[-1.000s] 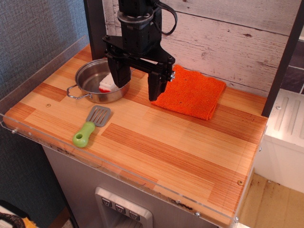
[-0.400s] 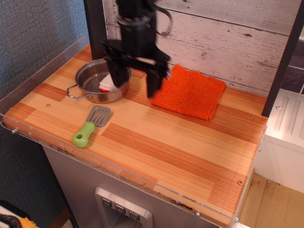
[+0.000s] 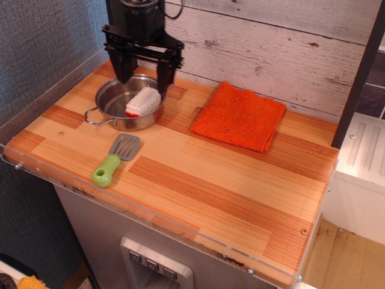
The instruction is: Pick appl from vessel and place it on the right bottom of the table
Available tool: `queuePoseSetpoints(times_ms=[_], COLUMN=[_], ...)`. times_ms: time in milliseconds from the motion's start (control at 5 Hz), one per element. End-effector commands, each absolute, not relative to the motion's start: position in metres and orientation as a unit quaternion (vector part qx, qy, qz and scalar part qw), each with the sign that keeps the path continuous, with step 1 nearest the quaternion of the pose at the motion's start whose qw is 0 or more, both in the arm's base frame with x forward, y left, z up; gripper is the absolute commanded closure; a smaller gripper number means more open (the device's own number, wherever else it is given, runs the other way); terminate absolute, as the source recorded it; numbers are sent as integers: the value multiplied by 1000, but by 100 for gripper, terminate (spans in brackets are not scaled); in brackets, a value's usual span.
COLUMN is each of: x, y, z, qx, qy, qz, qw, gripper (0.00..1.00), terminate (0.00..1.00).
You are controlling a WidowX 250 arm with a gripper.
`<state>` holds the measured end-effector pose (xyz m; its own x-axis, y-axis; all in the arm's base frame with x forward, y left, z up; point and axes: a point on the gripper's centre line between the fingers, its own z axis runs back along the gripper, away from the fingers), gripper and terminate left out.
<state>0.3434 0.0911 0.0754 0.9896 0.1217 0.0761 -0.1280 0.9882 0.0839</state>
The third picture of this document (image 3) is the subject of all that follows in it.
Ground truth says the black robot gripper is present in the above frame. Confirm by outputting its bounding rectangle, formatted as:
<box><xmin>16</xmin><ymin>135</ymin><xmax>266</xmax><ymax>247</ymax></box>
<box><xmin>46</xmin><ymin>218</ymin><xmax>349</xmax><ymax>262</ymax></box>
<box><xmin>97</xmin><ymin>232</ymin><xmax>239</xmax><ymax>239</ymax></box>
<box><xmin>102</xmin><ymin>1</ymin><xmax>183</xmax><ymax>94</ymax></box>

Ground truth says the white red apple slice toy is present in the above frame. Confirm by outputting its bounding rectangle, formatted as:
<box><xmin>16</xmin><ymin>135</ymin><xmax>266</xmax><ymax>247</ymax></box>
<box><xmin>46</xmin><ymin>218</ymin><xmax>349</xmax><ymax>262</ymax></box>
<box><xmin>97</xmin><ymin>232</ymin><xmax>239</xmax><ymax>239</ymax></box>
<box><xmin>125</xmin><ymin>87</ymin><xmax>161</xmax><ymax>117</ymax></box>

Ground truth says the stainless steel pot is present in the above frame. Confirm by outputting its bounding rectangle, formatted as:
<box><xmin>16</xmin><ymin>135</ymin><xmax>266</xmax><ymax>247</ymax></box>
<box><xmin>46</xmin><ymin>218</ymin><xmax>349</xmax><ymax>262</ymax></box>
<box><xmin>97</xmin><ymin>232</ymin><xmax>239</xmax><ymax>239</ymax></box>
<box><xmin>85</xmin><ymin>74</ymin><xmax>167</xmax><ymax>131</ymax></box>

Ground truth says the orange knitted cloth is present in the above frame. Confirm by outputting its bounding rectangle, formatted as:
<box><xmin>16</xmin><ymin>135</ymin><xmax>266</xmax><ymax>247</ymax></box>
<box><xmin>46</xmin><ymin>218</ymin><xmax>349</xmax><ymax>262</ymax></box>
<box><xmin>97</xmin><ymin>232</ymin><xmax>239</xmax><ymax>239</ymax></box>
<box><xmin>190</xmin><ymin>82</ymin><xmax>286</xmax><ymax>152</ymax></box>

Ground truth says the clear acrylic table guard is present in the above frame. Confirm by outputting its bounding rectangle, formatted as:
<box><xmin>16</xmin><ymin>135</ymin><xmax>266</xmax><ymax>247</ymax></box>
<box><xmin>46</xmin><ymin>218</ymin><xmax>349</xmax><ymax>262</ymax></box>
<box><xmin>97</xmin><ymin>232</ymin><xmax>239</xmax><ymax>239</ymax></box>
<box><xmin>5</xmin><ymin>46</ymin><xmax>337</xmax><ymax>288</ymax></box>

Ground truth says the grey toy fridge cabinet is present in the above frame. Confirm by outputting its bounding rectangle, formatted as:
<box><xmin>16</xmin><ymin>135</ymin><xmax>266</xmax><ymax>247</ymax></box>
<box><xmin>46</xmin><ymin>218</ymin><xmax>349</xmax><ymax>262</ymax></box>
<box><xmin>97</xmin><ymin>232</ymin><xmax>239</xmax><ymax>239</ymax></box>
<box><xmin>55</xmin><ymin>185</ymin><xmax>272</xmax><ymax>288</ymax></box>

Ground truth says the silver dispenser button panel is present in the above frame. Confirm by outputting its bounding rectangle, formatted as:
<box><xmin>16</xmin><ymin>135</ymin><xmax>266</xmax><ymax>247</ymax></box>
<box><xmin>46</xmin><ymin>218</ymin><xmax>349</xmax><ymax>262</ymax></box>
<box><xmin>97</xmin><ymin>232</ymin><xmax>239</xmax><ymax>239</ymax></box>
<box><xmin>120</xmin><ymin>237</ymin><xmax>194</xmax><ymax>288</ymax></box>

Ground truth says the white toy sink unit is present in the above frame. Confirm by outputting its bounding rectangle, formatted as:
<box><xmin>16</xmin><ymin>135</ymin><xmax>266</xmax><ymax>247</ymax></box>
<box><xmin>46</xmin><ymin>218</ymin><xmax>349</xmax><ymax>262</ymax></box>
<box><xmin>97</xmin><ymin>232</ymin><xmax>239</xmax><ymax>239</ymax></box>
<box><xmin>321</xmin><ymin>113</ymin><xmax>384</xmax><ymax>244</ymax></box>

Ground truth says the yellow black object bottom left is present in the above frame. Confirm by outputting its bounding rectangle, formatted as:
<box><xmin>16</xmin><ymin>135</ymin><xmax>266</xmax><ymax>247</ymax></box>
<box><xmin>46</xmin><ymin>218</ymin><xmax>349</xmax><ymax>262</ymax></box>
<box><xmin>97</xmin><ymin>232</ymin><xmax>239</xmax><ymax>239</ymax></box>
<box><xmin>1</xmin><ymin>273</ymin><xmax>47</xmax><ymax>289</ymax></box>

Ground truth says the dark left frame post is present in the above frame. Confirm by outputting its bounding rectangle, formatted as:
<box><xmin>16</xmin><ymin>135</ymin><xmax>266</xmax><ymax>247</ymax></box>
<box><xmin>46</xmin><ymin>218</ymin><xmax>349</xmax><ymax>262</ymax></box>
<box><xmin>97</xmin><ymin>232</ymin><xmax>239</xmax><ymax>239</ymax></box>
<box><xmin>106</xmin><ymin>0</ymin><xmax>125</xmax><ymax>26</ymax></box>

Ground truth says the dark frame post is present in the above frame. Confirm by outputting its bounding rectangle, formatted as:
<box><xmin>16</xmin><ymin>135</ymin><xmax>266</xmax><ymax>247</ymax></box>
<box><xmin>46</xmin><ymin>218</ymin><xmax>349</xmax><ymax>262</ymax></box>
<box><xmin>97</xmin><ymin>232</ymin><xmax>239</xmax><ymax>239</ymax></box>
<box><xmin>106</xmin><ymin>0</ymin><xmax>125</xmax><ymax>26</ymax></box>
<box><xmin>331</xmin><ymin>0</ymin><xmax>384</xmax><ymax>149</ymax></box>

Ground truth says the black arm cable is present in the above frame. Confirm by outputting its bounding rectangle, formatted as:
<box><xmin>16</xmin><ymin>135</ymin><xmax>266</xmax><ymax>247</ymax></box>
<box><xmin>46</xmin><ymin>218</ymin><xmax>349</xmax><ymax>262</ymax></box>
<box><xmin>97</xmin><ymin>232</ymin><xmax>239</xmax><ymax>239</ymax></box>
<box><xmin>164</xmin><ymin>0</ymin><xmax>185</xmax><ymax>21</ymax></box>

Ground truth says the green handled grey spatula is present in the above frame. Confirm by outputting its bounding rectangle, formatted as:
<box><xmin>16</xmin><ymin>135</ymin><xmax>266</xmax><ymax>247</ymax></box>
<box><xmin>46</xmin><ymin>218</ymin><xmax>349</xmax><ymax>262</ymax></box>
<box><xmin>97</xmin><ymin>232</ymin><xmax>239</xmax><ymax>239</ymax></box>
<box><xmin>91</xmin><ymin>133</ymin><xmax>141</xmax><ymax>187</ymax></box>

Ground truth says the dark right frame post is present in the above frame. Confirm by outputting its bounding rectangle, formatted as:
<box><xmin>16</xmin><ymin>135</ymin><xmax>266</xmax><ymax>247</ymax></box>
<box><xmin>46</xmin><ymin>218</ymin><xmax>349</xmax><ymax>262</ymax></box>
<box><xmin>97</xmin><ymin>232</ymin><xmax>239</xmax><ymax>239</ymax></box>
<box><xmin>331</xmin><ymin>0</ymin><xmax>384</xmax><ymax>149</ymax></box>

